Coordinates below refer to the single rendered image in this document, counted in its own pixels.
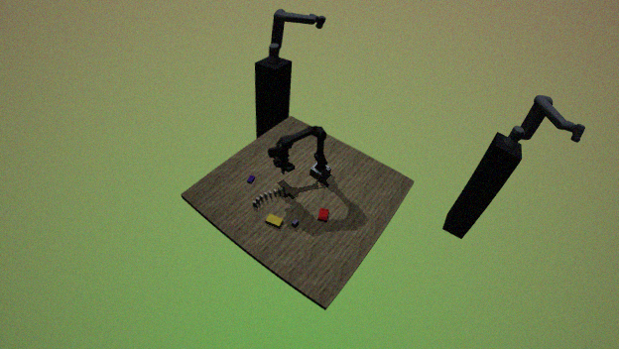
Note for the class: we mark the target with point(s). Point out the red flat block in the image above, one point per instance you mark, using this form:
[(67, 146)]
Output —
[(323, 214)]

